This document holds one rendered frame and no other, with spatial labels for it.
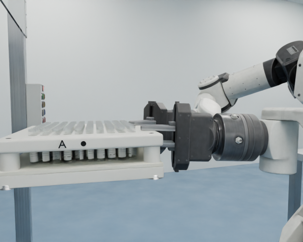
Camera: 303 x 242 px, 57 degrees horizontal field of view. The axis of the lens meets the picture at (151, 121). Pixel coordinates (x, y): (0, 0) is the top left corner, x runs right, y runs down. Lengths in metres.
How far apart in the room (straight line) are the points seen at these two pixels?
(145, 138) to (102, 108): 3.60
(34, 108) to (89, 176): 0.88
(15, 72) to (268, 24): 4.80
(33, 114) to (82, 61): 2.77
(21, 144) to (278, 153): 0.42
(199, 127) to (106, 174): 0.18
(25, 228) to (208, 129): 1.08
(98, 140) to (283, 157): 0.32
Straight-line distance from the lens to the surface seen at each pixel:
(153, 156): 0.44
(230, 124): 0.50
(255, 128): 0.51
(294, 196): 1.53
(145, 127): 0.49
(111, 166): 0.44
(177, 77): 4.41
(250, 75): 0.99
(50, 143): 0.43
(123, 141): 0.43
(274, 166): 0.55
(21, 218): 1.40
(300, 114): 0.52
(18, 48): 1.32
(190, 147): 0.49
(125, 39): 4.19
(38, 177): 0.44
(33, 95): 1.29
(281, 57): 0.96
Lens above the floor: 1.14
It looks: 4 degrees down
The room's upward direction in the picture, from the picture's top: straight up
